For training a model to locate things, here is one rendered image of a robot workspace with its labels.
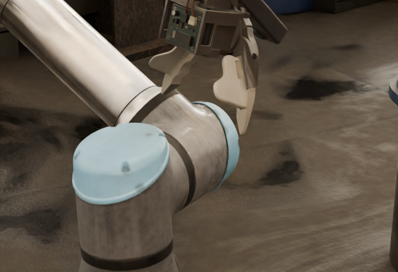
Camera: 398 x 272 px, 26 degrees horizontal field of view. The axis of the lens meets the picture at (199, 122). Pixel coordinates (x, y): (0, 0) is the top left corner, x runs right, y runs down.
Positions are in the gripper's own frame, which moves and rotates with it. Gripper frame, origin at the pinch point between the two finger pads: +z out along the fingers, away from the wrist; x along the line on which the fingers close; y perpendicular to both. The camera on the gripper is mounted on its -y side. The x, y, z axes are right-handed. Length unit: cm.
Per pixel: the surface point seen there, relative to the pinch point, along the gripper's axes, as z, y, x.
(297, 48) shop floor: 27, -198, -153
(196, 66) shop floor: 39, -152, -162
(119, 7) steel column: 25, -135, -194
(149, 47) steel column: 38, -148, -186
